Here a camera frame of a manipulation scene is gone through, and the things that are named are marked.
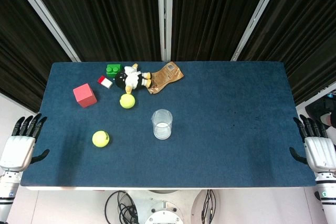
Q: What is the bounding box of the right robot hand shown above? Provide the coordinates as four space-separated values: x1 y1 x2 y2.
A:
289 115 336 174

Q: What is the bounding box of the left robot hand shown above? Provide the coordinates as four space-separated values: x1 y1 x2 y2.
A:
0 113 50 172

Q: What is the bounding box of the yellow tennis ball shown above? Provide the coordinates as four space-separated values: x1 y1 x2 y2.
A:
92 130 111 148
119 93 136 110

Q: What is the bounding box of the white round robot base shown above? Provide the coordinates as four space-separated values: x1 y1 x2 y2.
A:
125 189 211 224

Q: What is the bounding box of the clear plastic cup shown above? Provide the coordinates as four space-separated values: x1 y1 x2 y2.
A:
152 109 173 140

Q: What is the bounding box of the black bulky device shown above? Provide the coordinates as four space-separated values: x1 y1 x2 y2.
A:
304 91 336 130

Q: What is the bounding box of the pink red cube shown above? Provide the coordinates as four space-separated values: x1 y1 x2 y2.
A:
72 83 98 108

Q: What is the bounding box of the blue table mat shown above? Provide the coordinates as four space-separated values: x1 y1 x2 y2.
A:
20 61 317 188

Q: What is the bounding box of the black curtain panel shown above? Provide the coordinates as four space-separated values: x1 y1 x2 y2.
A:
170 0 276 62
23 0 162 62
0 0 71 113
237 0 336 107

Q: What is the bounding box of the small red white block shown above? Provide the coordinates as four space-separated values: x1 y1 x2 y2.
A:
97 75 113 89

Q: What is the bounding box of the green toy brick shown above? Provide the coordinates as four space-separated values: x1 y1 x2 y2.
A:
106 63 124 78

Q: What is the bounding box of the black white plush toy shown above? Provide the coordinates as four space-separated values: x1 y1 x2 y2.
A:
114 63 153 94

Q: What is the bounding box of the brown foil pouch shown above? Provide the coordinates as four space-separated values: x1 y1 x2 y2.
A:
146 61 184 95

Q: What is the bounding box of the black coiled cable bundle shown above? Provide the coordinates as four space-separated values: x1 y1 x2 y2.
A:
105 190 139 224

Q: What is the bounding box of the black hanging cable bundle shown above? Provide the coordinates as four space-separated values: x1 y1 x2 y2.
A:
201 189 217 224

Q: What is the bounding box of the white frame post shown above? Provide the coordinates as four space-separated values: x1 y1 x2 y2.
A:
230 0 284 61
156 0 173 61
6 0 81 62

